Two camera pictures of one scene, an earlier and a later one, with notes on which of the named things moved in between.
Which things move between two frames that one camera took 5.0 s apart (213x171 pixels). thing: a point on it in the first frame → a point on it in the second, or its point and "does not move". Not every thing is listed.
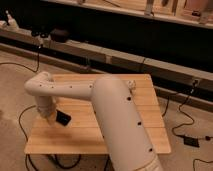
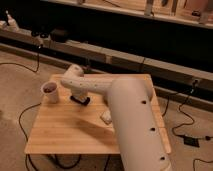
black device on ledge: (59, 35) does not move
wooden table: (82, 133) does not move
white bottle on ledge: (12, 23) does not move
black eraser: (62, 118) → (84, 103)
